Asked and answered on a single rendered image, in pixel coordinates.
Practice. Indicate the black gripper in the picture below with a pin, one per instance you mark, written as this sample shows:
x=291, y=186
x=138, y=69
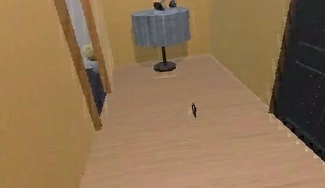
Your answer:
x=194, y=109

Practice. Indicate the round table with grey cloth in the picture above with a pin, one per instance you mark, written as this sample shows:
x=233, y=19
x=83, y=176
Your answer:
x=161, y=28

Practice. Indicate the dark blue furniture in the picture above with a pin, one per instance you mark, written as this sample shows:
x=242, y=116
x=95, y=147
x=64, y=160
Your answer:
x=96, y=87

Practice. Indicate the dark round object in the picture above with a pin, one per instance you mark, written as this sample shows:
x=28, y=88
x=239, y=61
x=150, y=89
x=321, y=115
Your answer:
x=172, y=3
x=158, y=5

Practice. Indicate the pale round object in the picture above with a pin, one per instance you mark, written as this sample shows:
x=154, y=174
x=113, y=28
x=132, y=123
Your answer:
x=88, y=52

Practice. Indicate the black room door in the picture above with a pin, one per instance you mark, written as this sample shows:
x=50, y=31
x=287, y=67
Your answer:
x=321, y=65

